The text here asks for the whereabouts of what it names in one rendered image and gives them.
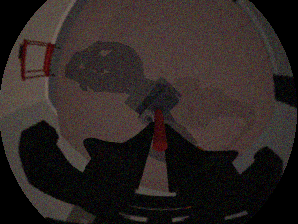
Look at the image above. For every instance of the red peg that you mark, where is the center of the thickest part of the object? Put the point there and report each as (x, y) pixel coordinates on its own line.
(159, 133)

